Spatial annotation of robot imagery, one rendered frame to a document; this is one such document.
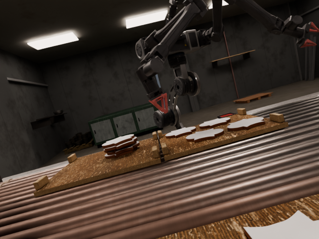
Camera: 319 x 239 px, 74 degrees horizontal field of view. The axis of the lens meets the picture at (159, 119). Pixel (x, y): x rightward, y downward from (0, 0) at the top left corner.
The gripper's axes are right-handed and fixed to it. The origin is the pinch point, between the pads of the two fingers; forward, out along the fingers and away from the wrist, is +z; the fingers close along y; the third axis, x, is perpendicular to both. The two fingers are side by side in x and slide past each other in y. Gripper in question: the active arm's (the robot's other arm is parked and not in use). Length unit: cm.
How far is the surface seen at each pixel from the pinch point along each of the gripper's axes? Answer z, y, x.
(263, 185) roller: 15, 53, 5
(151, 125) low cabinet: 92, -550, -4
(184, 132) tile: 11.7, 4.4, 2.9
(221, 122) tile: 15.2, 5.6, 18.1
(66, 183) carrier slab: 2.6, 21.6, -40.0
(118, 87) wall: -70, -774, -43
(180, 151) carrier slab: 11.0, 23.8, -3.7
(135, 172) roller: 9.4, 25.3, -19.2
